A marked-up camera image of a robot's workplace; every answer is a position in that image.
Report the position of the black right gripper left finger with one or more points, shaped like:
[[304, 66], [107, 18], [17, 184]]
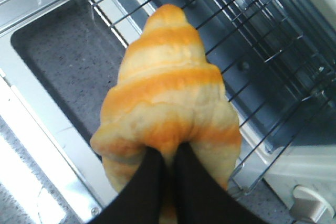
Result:
[[140, 200]]

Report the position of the oven glass door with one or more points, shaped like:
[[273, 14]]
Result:
[[58, 59]]

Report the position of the upper oven knob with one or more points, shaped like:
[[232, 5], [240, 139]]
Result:
[[311, 207]]

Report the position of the wire oven rack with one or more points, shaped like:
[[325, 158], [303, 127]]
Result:
[[260, 50]]

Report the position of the striped croissant bread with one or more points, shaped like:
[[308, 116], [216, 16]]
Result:
[[167, 93]]

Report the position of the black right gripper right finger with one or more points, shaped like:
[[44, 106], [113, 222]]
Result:
[[200, 199]]

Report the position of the white toaster oven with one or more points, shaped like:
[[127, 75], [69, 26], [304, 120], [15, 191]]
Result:
[[309, 160]]

